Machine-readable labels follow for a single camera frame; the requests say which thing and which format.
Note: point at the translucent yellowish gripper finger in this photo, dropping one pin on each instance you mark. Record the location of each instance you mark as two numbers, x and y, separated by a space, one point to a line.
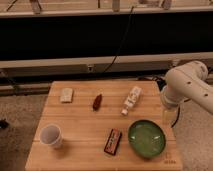
168 116

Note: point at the white paper cup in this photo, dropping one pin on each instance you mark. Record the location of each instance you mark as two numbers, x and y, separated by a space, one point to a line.
51 135

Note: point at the white sponge block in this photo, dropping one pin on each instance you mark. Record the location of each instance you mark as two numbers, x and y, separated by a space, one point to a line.
66 95

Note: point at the green bowl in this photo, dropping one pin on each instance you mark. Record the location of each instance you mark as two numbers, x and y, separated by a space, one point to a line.
146 138

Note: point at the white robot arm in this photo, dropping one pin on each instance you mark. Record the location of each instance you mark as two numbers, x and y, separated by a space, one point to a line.
186 81

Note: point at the white plastic bottle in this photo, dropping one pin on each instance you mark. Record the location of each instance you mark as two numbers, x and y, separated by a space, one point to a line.
131 99

